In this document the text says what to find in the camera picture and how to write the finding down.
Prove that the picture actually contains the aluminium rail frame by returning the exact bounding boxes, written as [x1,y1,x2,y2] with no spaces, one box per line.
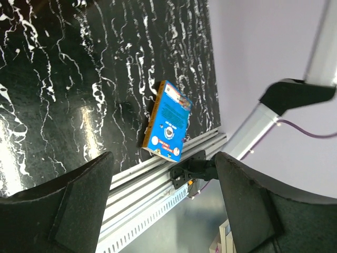
[97,0,337,253]

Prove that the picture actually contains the white books on floor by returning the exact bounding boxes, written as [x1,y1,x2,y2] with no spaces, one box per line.
[209,219,236,253]

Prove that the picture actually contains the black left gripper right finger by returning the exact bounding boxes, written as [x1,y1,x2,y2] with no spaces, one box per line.
[215,152,336,252]

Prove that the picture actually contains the blue book with round badges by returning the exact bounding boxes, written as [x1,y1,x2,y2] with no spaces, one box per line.
[142,80,192,162]

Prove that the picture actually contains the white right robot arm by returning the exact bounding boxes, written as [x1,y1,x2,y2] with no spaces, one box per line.
[221,79,336,161]

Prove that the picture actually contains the slotted white cable duct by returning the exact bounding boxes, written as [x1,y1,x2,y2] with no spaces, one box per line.
[96,184,188,252]

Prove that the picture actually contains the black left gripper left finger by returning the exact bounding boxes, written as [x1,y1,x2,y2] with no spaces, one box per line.
[1,152,114,252]

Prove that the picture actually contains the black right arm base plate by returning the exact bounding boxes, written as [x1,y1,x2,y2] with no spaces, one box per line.
[170,150,207,190]

